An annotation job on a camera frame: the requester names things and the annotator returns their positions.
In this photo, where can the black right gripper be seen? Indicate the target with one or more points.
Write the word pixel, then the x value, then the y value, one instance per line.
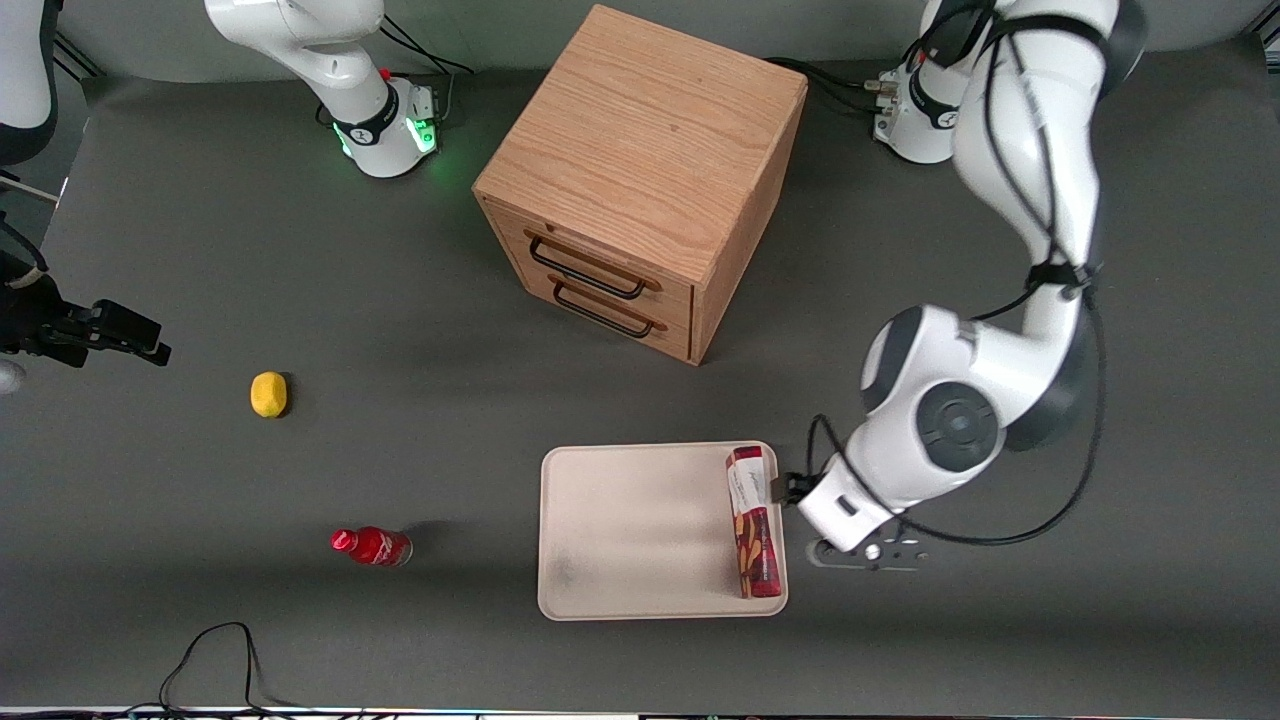
pixel 40 322

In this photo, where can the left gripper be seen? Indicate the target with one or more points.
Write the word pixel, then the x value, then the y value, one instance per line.
pixel 789 489

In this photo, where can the red cookie box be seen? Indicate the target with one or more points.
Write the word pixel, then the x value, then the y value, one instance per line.
pixel 755 540

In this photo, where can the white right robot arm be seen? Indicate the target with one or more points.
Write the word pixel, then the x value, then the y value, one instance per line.
pixel 300 40

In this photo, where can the beige plastic tray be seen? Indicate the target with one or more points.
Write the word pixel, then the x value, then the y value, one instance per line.
pixel 640 530

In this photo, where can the yellow lemon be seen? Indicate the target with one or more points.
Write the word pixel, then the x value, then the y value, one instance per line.
pixel 268 394

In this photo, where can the wooden drawer front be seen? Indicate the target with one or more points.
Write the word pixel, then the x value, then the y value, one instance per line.
pixel 600 255
pixel 640 335

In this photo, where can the red drink bottle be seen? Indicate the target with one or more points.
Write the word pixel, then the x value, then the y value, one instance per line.
pixel 372 546

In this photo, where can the wooden two-drawer cabinet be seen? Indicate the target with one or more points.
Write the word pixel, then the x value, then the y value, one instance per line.
pixel 650 130

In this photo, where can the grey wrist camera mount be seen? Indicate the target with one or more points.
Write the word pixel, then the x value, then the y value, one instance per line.
pixel 900 556

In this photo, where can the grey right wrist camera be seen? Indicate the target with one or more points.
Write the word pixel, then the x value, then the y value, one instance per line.
pixel 8 377

